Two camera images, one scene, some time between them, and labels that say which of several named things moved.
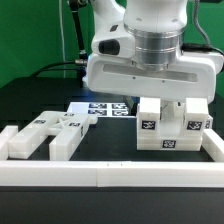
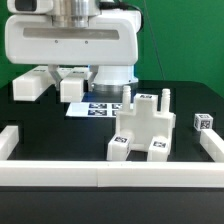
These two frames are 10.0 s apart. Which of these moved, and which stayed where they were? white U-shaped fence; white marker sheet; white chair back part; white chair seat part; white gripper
Moved: white chair seat part; white gripper; white chair back part
Stayed: white U-shaped fence; white marker sheet
